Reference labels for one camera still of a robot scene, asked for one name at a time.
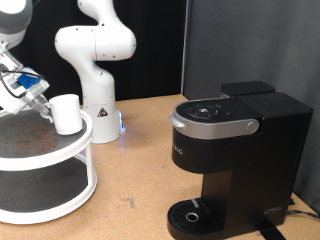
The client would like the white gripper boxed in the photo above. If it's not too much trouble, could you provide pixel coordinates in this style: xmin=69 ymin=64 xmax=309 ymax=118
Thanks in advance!
xmin=0 ymin=52 xmax=55 ymax=124

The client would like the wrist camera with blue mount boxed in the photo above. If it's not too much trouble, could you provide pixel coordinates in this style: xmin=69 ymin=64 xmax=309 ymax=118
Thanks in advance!
xmin=5 ymin=67 xmax=50 ymax=101

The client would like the black curtain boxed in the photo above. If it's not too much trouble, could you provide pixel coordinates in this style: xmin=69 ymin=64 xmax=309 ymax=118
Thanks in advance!
xmin=9 ymin=0 xmax=188 ymax=109

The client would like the white mug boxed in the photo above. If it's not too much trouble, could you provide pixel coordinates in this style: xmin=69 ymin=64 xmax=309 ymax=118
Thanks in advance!
xmin=48 ymin=93 xmax=84 ymax=136

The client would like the white two-tier turntable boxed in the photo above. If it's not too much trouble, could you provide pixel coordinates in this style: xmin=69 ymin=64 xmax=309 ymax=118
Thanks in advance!
xmin=0 ymin=105 xmax=99 ymax=225

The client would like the braided power cable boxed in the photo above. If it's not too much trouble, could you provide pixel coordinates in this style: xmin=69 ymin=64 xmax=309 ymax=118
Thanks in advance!
xmin=286 ymin=209 xmax=320 ymax=221

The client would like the black Keurig coffee machine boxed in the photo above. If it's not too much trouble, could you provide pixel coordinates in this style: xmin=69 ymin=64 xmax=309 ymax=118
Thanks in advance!
xmin=166 ymin=91 xmax=314 ymax=240

